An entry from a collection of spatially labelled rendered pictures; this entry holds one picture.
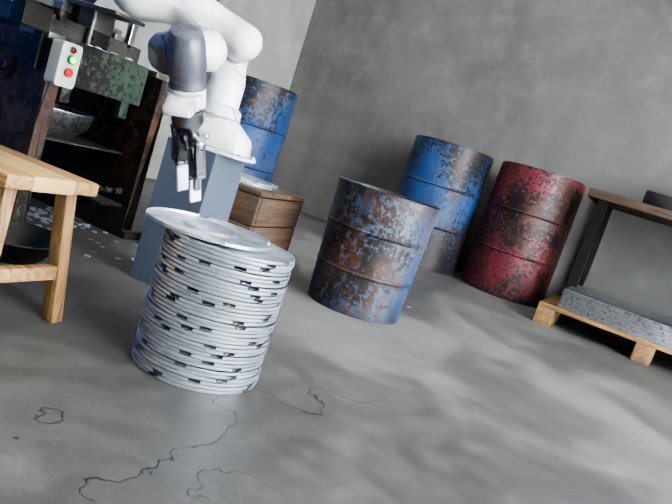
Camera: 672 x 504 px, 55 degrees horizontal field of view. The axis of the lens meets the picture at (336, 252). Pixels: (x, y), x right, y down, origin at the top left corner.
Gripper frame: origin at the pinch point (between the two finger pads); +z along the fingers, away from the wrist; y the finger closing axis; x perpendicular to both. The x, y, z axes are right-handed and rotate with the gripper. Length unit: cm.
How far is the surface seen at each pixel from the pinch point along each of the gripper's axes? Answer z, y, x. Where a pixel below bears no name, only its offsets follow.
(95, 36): -11, 92, -14
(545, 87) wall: 61, 123, -357
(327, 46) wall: 76, 300, -292
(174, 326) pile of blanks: 9.8, -36.8, 23.1
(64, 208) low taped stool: -3.6, -3.8, 31.7
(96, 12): -18, 93, -16
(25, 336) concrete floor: 16, -17, 47
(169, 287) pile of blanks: 3.6, -31.8, 21.4
